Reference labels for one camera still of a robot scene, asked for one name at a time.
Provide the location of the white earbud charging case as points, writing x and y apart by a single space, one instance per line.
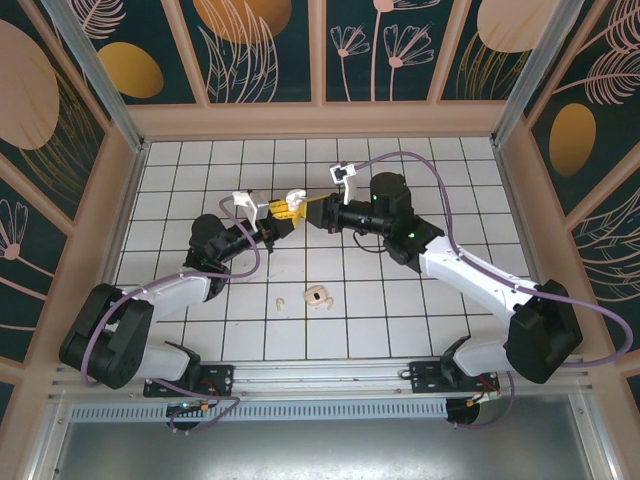
295 198

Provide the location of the beige earbud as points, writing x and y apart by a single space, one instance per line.
280 303
330 301

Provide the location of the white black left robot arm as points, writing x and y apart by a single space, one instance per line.
170 290

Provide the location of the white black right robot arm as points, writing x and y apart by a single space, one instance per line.
475 270

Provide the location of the beige earbud charging case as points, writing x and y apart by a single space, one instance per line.
315 296

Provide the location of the grey metal sheet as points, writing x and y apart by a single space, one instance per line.
320 450

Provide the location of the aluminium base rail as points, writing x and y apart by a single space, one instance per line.
320 372

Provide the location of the aluminium frame post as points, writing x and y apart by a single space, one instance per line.
529 85
102 80

